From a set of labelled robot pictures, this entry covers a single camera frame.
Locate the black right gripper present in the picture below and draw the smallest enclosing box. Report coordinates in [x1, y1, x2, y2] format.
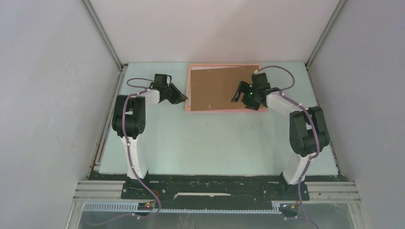
[230, 81, 259, 111]

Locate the pink wooden picture frame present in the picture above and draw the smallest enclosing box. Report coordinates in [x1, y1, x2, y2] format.
[184, 62, 269, 113]

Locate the brown cardboard backing board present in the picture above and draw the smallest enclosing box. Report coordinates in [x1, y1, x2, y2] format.
[191, 65, 262, 112]

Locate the seascape photo print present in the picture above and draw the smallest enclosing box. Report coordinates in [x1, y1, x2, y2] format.
[185, 63, 247, 112]

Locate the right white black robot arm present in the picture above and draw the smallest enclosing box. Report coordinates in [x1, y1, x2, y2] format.
[231, 73, 330, 199]

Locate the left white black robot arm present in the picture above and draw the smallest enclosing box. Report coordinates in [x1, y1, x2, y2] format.
[112, 73, 188, 180]

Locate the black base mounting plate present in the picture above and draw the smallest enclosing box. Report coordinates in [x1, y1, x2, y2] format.
[121, 175, 309, 211]

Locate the left aluminium corner post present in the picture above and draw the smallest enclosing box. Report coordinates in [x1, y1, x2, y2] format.
[80, 0, 124, 71]

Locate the aluminium corner post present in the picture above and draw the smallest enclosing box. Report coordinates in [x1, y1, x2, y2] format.
[80, 0, 124, 71]
[305, 0, 349, 70]

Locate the white slotted cable duct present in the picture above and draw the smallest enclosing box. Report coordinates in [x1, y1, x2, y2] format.
[82, 201, 281, 214]

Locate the right aluminium corner post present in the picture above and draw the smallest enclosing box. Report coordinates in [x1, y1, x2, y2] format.
[305, 0, 349, 70]

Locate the aluminium rail front beam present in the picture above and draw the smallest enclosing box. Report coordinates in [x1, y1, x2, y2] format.
[73, 180, 361, 204]

